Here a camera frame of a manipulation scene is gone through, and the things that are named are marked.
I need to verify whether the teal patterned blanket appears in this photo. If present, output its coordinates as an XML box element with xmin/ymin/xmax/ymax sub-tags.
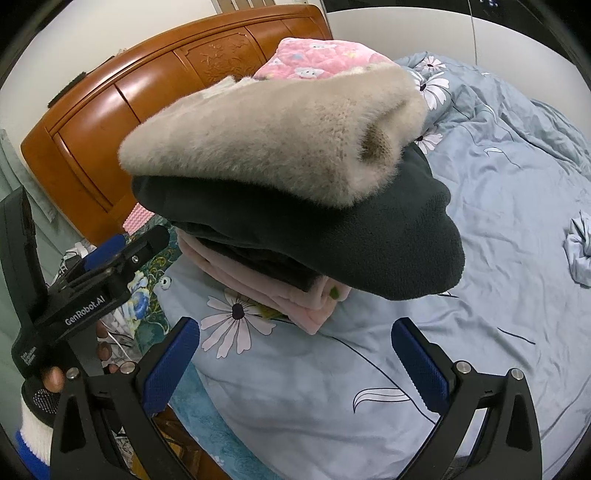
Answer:
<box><xmin>169</xmin><ymin>363</ymin><xmax>280</xmax><ymax>480</ymax></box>

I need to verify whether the pink floral pillow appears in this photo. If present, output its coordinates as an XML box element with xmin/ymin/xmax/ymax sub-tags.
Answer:
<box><xmin>253</xmin><ymin>37</ymin><xmax>393</xmax><ymax>80</ymax></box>

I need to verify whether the white black-striped wardrobe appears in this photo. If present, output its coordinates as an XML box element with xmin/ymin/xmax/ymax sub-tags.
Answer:
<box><xmin>328</xmin><ymin>7</ymin><xmax>580</xmax><ymax>101</ymax></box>

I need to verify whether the grey floral fabric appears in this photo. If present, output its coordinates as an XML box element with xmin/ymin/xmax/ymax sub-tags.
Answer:
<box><xmin>1</xmin><ymin>129</ymin><xmax>57</xmax><ymax>222</ymax></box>

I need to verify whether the beige fuzzy knit sweater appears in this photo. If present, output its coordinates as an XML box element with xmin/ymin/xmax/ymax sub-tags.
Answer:
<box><xmin>118</xmin><ymin>63</ymin><xmax>428</xmax><ymax>208</ymax></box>

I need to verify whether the light blue floral duvet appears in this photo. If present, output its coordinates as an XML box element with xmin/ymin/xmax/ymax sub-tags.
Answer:
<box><xmin>154</xmin><ymin>52</ymin><xmax>590</xmax><ymax>479</ymax></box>

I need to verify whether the dark green fleece garment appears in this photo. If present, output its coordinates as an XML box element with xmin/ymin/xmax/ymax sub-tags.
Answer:
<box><xmin>132</xmin><ymin>144</ymin><xmax>465</xmax><ymax>301</ymax></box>

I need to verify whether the left hand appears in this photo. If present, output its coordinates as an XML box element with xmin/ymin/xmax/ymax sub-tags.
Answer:
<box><xmin>42</xmin><ymin>320</ymin><xmax>118</xmax><ymax>393</ymax></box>

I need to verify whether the pale pink folded garment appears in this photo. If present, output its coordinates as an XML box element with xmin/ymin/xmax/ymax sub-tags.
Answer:
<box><xmin>176</xmin><ymin>228</ymin><xmax>352</xmax><ymax>335</ymax></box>

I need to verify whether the orange wooden headboard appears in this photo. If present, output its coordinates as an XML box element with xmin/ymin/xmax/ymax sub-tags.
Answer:
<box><xmin>21</xmin><ymin>4</ymin><xmax>332</xmax><ymax>245</ymax></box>

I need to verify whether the pink striped folded cloth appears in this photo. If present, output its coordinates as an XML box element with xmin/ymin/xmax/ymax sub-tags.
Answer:
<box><xmin>122</xmin><ymin>203</ymin><xmax>154</xmax><ymax>235</ymax></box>

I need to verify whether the dark green floral bedsheet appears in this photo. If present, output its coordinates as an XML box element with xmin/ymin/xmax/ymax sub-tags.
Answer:
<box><xmin>97</xmin><ymin>222</ymin><xmax>180</xmax><ymax>373</ymax></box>

